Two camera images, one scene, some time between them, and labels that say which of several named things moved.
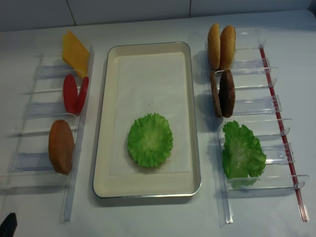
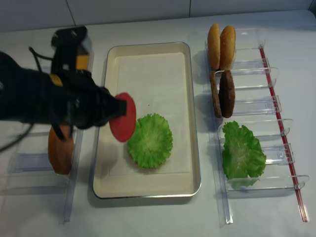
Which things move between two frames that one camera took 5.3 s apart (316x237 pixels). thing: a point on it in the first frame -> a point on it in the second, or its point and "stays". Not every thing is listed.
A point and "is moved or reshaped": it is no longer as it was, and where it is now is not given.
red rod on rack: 301,201 stays
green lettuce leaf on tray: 149,140 stays
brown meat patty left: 216,94 stays
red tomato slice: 82,95 is moved or reshaped
